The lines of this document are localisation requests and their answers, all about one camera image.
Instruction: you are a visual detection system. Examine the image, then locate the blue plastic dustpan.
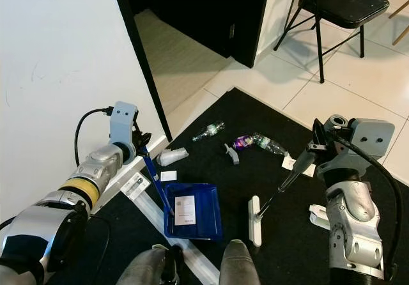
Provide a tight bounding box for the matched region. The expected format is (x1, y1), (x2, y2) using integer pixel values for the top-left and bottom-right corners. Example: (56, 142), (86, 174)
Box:
(141, 153), (225, 242)

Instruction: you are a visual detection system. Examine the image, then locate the black floor mat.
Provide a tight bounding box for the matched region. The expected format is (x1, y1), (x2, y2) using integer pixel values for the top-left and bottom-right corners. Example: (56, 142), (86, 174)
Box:
(83, 87), (409, 285)

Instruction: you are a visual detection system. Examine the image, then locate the white floor tape strip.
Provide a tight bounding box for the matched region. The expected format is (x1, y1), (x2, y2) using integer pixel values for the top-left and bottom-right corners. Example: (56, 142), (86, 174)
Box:
(102, 154), (221, 285)

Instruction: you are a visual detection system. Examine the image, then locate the white printed label tag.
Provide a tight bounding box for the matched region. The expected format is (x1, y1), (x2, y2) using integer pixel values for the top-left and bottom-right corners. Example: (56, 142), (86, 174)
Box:
(125, 173), (149, 199)

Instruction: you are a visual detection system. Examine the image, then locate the clear bottle green label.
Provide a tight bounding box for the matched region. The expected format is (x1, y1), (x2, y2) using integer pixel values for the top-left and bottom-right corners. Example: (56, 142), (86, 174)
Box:
(192, 121), (226, 143)

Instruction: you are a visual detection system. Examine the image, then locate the grey angled plastic piece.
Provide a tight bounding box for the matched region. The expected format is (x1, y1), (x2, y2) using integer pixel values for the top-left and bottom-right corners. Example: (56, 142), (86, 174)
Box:
(224, 144), (240, 166)

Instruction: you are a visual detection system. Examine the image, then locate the grey robot left leg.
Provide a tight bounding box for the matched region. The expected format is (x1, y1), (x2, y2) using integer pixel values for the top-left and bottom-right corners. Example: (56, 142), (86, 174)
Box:
(125, 243), (183, 285)

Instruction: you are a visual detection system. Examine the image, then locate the grey robot leg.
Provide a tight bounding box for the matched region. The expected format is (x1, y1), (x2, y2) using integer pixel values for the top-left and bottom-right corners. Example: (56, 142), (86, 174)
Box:
(220, 239), (269, 285)
(125, 243), (183, 285)

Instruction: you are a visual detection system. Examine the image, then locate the black folding chair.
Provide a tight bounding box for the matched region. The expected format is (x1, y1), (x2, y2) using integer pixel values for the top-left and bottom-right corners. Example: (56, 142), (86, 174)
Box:
(273, 0), (390, 84)

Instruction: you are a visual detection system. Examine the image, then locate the grey robot right leg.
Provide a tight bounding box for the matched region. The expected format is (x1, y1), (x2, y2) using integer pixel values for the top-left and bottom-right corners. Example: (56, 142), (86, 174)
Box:
(220, 239), (269, 285)

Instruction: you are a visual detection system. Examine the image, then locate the wooden chair leg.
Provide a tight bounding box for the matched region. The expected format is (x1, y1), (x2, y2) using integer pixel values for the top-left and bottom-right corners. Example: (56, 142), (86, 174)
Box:
(390, 1), (409, 46)

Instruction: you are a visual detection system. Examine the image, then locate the black cabinet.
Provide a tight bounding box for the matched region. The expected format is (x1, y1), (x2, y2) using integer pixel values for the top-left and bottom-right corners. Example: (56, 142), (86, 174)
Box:
(127, 0), (271, 68)

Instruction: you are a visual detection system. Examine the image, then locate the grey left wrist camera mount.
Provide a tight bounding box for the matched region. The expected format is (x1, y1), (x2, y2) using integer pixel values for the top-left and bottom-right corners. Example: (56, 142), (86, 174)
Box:
(109, 102), (139, 151)

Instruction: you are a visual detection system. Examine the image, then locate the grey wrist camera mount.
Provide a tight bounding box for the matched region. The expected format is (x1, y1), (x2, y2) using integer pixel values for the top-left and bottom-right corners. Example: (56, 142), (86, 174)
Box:
(347, 119), (396, 166)
(109, 102), (139, 151)

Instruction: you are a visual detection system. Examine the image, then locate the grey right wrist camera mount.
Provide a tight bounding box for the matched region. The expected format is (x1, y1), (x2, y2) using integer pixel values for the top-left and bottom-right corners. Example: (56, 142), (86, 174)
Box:
(347, 119), (396, 166)

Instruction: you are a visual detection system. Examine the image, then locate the white plastic bracket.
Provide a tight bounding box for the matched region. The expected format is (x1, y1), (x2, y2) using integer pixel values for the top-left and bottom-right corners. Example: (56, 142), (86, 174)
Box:
(309, 204), (333, 229)

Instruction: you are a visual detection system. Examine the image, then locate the black door frame post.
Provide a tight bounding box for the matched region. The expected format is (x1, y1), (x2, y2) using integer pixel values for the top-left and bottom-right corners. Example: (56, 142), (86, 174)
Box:
(109, 0), (172, 142)

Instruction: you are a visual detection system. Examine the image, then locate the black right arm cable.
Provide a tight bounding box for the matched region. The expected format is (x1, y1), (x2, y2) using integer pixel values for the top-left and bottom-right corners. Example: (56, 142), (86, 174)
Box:
(336, 135), (405, 279)

